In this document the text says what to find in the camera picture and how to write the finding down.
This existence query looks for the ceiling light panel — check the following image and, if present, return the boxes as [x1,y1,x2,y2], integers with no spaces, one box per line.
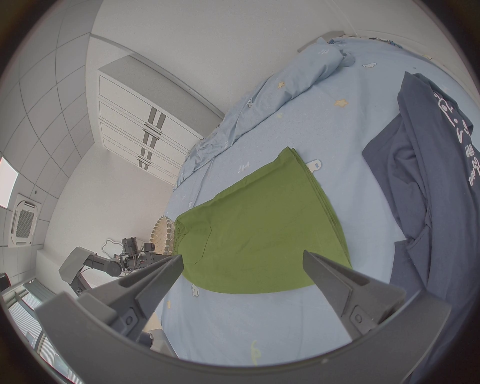
[0,157,19,209]

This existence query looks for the ceiling air conditioner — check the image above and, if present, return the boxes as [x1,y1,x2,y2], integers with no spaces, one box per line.
[9,193,43,248]

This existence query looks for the window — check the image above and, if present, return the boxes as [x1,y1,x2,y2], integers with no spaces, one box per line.
[0,281,88,384]

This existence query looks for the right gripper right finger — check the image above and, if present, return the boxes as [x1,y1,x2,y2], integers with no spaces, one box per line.
[302,250,408,343]

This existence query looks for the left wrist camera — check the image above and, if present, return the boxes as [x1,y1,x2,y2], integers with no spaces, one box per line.
[122,236,139,259]

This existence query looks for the green shorts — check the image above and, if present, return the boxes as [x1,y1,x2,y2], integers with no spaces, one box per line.
[174,146,353,294]

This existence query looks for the bed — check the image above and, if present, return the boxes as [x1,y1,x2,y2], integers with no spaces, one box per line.
[161,30,480,366]

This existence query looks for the white wardrobe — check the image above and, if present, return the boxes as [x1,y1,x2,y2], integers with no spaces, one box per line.
[98,56,226,185]

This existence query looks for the dark blue printed garment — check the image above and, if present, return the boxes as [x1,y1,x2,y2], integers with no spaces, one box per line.
[361,71,480,301]

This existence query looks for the pale blue quilt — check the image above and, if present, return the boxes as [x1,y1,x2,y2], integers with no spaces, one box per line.
[174,37,355,188]

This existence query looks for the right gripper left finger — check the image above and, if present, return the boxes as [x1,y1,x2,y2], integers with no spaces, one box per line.
[79,254,185,342]

